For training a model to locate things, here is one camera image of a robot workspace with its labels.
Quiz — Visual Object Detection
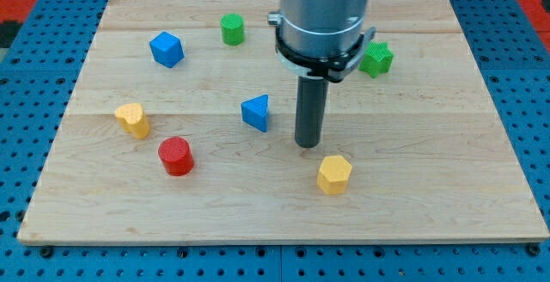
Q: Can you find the blue triangle block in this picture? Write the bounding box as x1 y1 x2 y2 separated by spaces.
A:
241 95 269 132

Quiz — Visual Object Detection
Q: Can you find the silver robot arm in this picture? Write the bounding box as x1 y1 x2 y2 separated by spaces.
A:
277 0 368 58

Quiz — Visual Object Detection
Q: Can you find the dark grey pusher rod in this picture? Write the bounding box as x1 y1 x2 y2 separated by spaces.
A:
295 77 328 148

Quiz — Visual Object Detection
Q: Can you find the yellow hexagon block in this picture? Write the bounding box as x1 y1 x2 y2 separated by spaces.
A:
317 155 352 195

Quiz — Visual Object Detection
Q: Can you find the light wooden board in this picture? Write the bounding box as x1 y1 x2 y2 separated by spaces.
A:
18 0 549 246

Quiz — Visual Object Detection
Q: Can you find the red cylinder block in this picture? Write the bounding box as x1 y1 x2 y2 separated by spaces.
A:
157 137 194 176

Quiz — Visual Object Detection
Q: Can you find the green cylinder block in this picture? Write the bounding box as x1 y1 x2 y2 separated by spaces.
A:
220 13 245 46

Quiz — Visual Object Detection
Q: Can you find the green star block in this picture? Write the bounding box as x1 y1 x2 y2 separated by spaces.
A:
358 41 394 78

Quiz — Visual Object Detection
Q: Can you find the blue cube block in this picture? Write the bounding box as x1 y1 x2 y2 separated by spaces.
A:
150 31 185 68

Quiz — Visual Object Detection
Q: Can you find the yellow heart block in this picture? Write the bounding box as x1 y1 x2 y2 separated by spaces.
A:
114 103 150 139

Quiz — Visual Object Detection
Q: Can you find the black clamp ring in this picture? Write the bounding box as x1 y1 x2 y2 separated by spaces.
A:
274 26 378 84

